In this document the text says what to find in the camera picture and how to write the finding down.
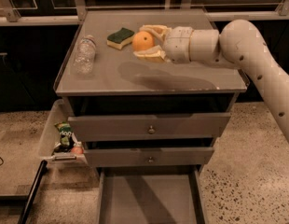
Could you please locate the green snack bag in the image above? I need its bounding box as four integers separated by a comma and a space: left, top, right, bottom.
55, 122, 74, 147

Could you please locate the metal railing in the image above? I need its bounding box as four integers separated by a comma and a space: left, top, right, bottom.
0, 0, 289, 26

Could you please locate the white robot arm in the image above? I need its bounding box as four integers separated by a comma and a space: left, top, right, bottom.
132, 20, 289, 143

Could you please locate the orange fruit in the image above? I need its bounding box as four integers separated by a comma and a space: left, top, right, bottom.
132, 31, 155, 51

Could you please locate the clear plastic water bottle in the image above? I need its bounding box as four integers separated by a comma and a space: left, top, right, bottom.
73, 35, 96, 76

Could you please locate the black pole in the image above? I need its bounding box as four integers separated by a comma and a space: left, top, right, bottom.
17, 160, 48, 224

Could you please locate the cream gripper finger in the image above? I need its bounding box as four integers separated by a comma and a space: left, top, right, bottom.
139, 25, 172, 42
133, 45, 167, 63

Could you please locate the green yellow sponge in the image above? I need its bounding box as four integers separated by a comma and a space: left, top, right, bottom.
107, 27, 134, 50

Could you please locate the middle grey drawer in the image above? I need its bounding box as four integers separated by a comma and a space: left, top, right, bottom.
84, 147, 214, 167

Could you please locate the top grey drawer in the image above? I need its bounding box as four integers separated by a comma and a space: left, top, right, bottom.
68, 113, 230, 142

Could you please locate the clear plastic bin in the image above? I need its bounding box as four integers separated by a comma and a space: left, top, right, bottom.
38, 99, 86, 165

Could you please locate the bottom grey drawer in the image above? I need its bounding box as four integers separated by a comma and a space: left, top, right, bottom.
96, 166, 210, 224

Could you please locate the red apple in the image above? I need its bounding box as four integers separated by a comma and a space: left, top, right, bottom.
71, 147, 84, 155

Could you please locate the grey drawer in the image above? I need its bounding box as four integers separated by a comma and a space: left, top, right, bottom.
68, 113, 230, 142
96, 166, 210, 224
84, 147, 214, 167

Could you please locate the grey drawer cabinet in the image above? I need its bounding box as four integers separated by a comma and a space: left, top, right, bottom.
52, 8, 251, 224

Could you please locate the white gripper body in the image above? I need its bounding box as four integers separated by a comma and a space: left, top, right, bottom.
163, 26, 194, 63

